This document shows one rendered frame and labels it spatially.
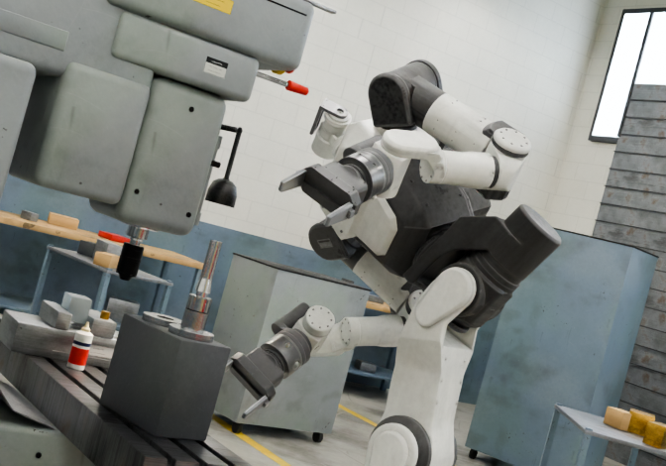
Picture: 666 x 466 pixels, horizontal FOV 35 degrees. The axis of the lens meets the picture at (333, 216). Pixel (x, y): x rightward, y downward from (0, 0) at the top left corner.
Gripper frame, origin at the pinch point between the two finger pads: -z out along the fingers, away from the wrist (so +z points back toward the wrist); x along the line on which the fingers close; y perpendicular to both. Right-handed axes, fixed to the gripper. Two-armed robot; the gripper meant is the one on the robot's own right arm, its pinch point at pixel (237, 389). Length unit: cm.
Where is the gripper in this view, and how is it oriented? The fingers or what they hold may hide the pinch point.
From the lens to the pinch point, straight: 220.5
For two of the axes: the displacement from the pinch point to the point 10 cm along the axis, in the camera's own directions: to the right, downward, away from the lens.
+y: 2.9, -5.9, -7.5
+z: 6.6, -4.4, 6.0
